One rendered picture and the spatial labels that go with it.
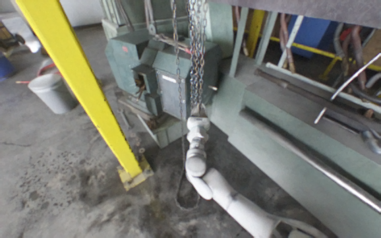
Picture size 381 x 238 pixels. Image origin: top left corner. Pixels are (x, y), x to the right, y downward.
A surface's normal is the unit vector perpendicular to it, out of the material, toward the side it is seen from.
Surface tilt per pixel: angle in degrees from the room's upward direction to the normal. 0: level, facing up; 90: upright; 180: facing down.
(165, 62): 45
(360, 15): 90
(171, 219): 0
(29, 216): 0
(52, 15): 90
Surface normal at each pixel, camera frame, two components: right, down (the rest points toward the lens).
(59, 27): 0.59, 0.56
